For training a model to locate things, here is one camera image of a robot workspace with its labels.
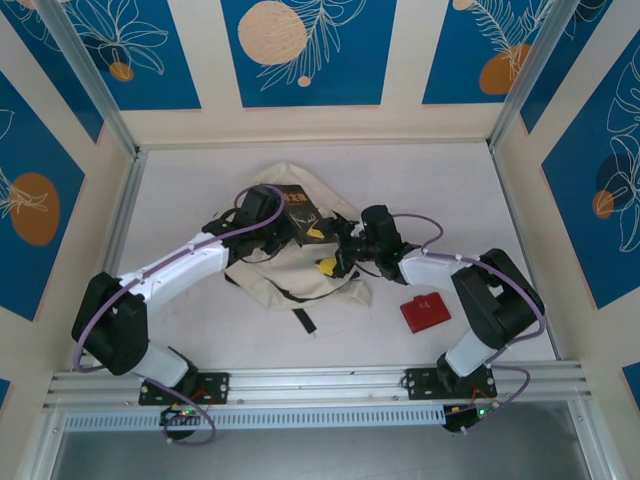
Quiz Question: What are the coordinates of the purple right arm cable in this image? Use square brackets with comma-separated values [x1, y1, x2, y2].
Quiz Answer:
[392, 212, 547, 435]

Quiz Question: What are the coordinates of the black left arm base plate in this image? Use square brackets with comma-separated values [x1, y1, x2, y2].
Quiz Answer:
[138, 372, 231, 405]

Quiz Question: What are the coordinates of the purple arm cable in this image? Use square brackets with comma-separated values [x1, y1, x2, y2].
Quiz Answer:
[72, 183, 287, 445]
[392, 212, 547, 435]

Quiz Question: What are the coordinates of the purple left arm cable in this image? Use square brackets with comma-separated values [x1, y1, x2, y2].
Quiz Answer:
[72, 183, 287, 445]

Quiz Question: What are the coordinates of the aluminium side rail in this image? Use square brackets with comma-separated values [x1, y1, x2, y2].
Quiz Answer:
[487, 142, 565, 362]

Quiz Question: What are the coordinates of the aluminium mounting rail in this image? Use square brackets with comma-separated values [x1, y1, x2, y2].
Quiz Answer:
[42, 360, 594, 414]

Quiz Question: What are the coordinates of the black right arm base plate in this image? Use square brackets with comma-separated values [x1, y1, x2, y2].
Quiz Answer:
[405, 366, 499, 401]

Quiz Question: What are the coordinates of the cream canvas backpack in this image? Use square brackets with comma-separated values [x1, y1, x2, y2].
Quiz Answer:
[222, 160, 374, 336]

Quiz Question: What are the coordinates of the aluminium frame post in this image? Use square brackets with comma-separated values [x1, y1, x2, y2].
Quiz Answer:
[37, 0, 146, 159]
[488, 0, 576, 151]

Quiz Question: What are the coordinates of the white slotted cable duct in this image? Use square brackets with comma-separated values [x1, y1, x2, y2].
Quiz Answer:
[64, 404, 446, 432]

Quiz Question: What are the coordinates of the black book deer print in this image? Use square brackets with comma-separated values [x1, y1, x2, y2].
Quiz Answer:
[281, 183, 326, 247]

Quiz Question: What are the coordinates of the red leather pencil case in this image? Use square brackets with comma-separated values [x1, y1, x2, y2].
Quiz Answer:
[398, 291, 451, 334]

